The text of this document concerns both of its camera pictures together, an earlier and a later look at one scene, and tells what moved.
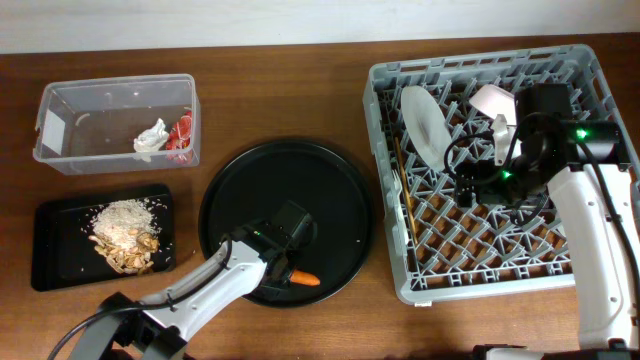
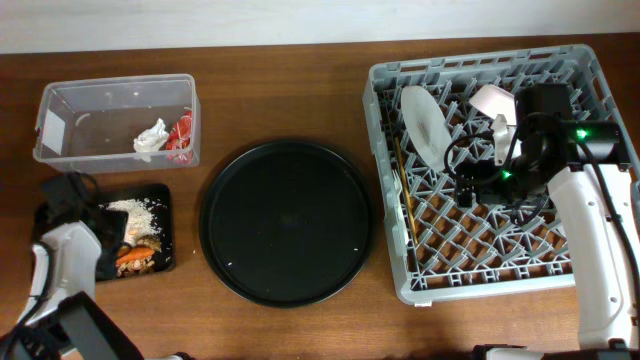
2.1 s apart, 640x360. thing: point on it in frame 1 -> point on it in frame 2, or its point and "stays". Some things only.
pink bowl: [493, 101] stays
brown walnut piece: [148, 242] stays
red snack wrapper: [181, 134] stays
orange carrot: [305, 278] -> [136, 253]
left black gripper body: [283, 281] -> [117, 220]
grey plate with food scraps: [426, 127] stays
